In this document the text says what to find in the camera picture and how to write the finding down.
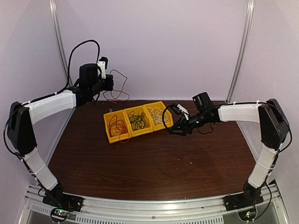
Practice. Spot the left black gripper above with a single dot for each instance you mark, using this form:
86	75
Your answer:
109	87

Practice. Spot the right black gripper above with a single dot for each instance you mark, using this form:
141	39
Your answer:
188	128

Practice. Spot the yellow three-compartment bin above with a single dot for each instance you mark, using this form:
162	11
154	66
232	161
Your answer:
124	124

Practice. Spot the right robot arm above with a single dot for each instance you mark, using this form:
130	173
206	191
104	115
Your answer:
274	128

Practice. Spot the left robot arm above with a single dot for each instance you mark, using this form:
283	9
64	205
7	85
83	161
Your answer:
25	119

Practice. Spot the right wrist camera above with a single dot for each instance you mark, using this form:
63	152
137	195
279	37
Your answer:
180	110

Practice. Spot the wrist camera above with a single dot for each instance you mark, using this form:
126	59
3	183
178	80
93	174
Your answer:
102	66
180	110

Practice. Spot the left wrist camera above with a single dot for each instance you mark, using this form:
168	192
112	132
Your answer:
102	66

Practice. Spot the left aluminium frame post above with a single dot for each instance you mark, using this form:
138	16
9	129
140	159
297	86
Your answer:
58	37

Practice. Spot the aluminium frame post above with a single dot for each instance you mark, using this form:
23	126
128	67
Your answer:
244	42
58	37

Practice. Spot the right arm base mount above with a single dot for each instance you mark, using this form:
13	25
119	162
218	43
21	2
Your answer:
243	201

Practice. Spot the right aluminium frame post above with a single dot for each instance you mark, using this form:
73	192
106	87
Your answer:
244	42

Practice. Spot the front aluminium rail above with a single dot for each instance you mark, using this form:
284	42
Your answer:
208	210

